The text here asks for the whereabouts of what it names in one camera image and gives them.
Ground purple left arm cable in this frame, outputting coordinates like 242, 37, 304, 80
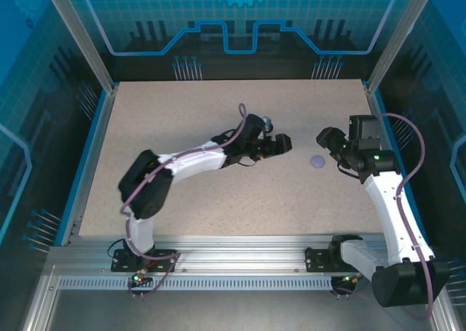
119, 103, 248, 259

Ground aluminium table side rail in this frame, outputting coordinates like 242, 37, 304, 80
363, 79, 387, 143
67, 85, 119, 247

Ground wide aluminium base rail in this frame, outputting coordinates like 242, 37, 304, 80
49, 234, 438, 274

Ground aluminium frame post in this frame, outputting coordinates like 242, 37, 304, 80
366, 0, 443, 94
39, 0, 119, 94

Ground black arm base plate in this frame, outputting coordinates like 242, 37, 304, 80
304, 247, 368, 274
110, 248, 179, 274

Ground cable connector with LEDs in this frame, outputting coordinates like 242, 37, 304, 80
129, 268, 154, 288
333, 272, 365, 295

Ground slotted grey cable duct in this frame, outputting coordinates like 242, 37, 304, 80
56, 275, 338, 291

